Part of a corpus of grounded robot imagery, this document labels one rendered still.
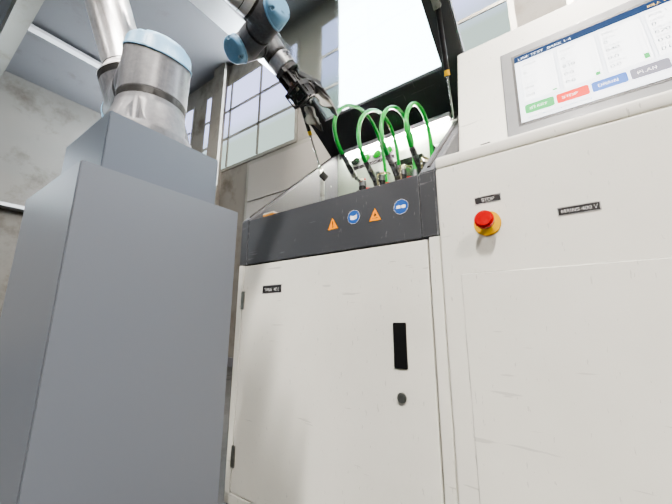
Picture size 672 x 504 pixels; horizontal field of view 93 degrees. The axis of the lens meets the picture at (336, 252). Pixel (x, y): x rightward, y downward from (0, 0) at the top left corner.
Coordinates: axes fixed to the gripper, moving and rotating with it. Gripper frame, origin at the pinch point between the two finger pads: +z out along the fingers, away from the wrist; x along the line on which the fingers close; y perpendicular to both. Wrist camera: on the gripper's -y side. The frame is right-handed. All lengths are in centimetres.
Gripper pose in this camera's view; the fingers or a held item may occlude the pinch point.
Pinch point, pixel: (328, 120)
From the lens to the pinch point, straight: 115.7
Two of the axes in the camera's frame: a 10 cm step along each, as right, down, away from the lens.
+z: 6.2, 7.6, 1.8
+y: -4.4, 5.3, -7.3
